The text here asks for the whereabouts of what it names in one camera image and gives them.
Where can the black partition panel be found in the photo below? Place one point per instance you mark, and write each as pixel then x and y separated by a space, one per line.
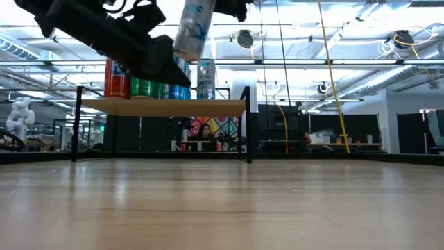
pixel 354 126
pixel 411 133

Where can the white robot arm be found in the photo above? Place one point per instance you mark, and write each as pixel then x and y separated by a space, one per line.
pixel 21 118

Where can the black aluminium table frame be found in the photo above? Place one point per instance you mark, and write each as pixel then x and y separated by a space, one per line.
pixel 347 158

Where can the wooden shelf with black legs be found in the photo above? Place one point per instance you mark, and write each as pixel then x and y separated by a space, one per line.
pixel 166 107

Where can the green Sprite can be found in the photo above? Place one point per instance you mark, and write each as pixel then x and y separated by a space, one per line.
pixel 160 91
pixel 142 89

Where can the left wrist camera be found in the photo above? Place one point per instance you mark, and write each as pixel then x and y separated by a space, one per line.
pixel 145 19

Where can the tall white Celsius can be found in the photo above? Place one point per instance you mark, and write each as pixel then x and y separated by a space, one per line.
pixel 194 31
pixel 206 81

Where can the black cabinet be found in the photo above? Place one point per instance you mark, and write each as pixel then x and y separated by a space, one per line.
pixel 277 118

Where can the red Fanta strawberry can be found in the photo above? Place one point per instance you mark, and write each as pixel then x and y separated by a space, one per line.
pixel 116 81

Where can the person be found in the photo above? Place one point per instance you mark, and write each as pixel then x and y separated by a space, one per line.
pixel 307 138
pixel 205 133

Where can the colourful wall mural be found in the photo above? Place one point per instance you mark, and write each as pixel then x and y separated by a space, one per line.
pixel 225 125

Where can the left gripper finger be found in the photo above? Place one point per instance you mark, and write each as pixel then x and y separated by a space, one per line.
pixel 163 66

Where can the blue silver Red Bull can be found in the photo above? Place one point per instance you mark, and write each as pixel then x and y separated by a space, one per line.
pixel 178 93

